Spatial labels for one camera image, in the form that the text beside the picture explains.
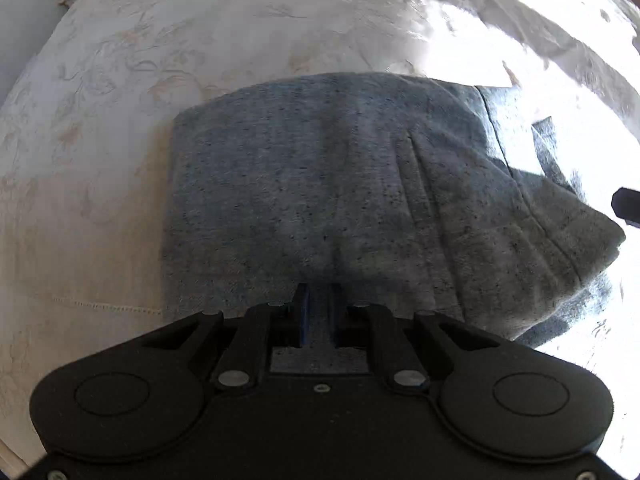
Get grey speckled pants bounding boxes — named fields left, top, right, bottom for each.
left=159, top=72, right=627, bottom=376

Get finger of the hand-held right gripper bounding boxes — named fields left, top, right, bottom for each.
left=611, top=187, right=640, bottom=224

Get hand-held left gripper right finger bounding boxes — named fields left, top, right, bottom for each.
left=327, top=282, right=501, bottom=390

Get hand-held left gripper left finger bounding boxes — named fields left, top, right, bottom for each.
left=141, top=282, right=310, bottom=390

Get cream embroidered bedspread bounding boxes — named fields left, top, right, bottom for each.
left=0, top=0, right=640, bottom=466

